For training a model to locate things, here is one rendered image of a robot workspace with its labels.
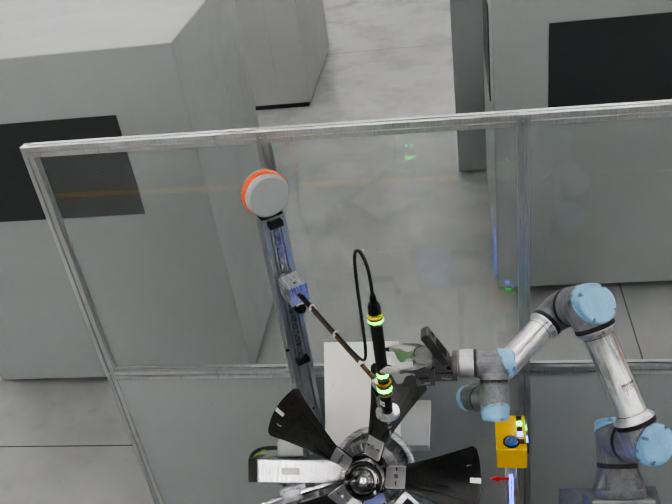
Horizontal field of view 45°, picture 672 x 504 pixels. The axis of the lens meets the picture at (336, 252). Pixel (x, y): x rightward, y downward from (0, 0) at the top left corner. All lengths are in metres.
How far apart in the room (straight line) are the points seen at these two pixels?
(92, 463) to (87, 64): 2.11
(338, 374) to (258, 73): 5.65
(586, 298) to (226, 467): 2.04
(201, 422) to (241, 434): 0.18
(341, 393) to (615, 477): 0.92
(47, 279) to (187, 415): 1.49
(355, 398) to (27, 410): 2.81
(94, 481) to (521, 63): 3.16
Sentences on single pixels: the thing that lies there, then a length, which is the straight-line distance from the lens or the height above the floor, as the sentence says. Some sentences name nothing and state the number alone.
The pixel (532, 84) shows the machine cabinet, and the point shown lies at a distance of 4.55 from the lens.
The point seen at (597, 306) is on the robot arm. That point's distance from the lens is 2.34.
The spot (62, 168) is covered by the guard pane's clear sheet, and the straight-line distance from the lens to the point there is 3.05.
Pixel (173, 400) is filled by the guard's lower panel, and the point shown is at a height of 0.83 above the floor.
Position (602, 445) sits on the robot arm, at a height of 1.28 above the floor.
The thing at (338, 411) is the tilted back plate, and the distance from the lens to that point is 2.81.
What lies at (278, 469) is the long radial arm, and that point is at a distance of 2.76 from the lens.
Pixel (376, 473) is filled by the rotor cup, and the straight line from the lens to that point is 2.53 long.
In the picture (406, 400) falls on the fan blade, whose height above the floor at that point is 1.40.
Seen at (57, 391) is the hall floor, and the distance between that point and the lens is 5.24.
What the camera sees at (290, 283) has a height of 1.58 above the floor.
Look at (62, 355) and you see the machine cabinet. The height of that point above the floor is 0.23.
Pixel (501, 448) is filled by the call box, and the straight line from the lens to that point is 2.81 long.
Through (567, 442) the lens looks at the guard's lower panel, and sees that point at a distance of 3.51.
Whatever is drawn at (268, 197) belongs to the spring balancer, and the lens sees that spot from 2.66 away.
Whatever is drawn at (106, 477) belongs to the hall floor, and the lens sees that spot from 4.58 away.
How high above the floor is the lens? 3.13
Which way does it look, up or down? 33 degrees down
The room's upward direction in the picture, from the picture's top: 9 degrees counter-clockwise
